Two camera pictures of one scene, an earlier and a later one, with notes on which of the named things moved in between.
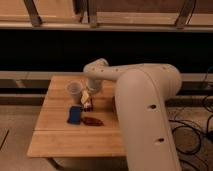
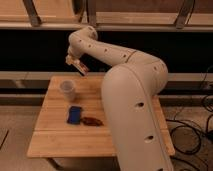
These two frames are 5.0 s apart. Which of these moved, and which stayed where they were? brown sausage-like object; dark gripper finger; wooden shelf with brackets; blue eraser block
Moved: dark gripper finger
Stayed: brown sausage-like object; wooden shelf with brackets; blue eraser block
